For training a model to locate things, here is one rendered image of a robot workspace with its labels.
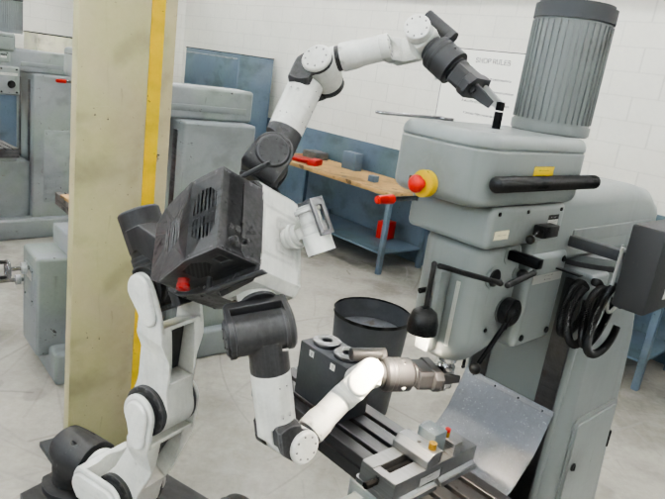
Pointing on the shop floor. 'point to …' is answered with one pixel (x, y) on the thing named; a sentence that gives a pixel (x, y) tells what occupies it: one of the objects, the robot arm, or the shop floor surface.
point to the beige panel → (112, 195)
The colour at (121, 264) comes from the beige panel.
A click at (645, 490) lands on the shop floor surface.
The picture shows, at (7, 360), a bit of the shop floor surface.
